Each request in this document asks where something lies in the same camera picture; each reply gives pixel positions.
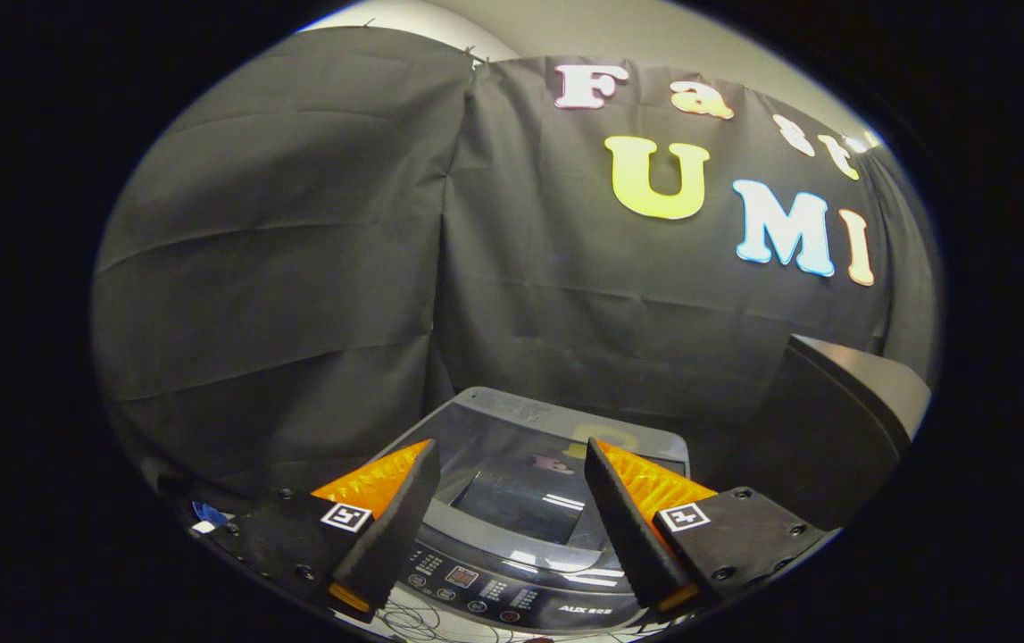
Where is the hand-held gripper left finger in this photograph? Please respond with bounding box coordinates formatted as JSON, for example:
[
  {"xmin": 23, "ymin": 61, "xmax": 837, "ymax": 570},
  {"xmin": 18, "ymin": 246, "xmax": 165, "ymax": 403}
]
[{"xmin": 212, "ymin": 438, "xmax": 441, "ymax": 624}]

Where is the black backdrop cloth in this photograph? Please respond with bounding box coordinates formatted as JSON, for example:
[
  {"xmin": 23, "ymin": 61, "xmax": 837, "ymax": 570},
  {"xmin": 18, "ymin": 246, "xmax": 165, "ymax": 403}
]
[{"xmin": 90, "ymin": 27, "xmax": 937, "ymax": 501}]

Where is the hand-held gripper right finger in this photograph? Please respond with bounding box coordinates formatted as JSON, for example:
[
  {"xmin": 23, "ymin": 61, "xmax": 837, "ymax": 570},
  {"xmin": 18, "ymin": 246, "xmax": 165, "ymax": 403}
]
[{"xmin": 585, "ymin": 438, "xmax": 838, "ymax": 617}]

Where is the grey cabinet with black top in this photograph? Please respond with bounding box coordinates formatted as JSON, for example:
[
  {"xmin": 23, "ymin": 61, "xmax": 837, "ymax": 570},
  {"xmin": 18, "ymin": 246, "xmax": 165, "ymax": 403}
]
[{"xmin": 726, "ymin": 335, "xmax": 932, "ymax": 532}]

